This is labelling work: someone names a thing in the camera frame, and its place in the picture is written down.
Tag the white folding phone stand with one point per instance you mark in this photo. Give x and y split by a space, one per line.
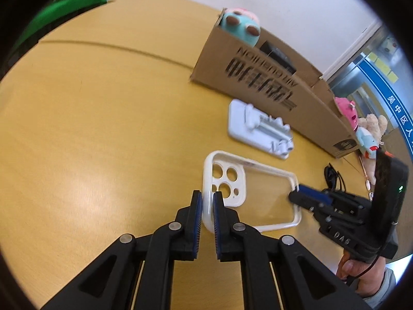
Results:
255 128

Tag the beige plush bear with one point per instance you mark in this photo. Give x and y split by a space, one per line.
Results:
376 125

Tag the grey jacket right forearm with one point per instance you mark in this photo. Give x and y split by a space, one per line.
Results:
388 284

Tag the pink pig plush toy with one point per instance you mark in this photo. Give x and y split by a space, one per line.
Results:
242 24

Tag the white clear phone case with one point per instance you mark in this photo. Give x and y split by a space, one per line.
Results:
258 192

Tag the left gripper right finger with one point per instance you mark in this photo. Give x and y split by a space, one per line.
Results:
277 273

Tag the green covered side table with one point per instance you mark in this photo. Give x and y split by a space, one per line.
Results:
53 16

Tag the pink white pen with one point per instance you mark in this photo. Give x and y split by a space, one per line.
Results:
367 181

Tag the black charger box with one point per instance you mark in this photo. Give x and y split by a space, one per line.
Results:
277 55

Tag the light blue plush toy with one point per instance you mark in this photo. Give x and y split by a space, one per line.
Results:
367 143

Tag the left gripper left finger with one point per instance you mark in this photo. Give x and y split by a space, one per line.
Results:
136 272

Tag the shallow cardboard box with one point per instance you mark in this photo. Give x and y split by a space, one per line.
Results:
303 99

